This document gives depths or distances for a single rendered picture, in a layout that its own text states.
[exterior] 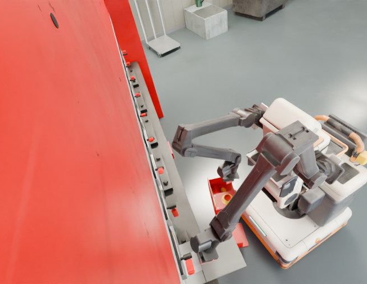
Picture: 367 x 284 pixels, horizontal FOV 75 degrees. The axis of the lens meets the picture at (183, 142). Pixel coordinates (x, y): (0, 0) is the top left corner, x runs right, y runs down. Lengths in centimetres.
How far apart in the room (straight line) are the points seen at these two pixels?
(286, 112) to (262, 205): 110
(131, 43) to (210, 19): 239
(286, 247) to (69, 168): 184
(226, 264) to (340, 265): 133
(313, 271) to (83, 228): 212
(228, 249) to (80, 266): 101
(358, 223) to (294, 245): 72
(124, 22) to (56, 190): 247
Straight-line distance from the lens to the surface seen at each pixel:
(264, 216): 202
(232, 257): 115
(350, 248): 240
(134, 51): 272
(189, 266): 84
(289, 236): 199
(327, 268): 229
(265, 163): 73
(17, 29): 24
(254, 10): 534
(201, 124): 108
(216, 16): 486
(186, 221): 136
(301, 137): 73
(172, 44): 474
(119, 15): 259
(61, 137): 22
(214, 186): 158
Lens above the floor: 211
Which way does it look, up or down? 47 degrees down
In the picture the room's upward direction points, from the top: 14 degrees counter-clockwise
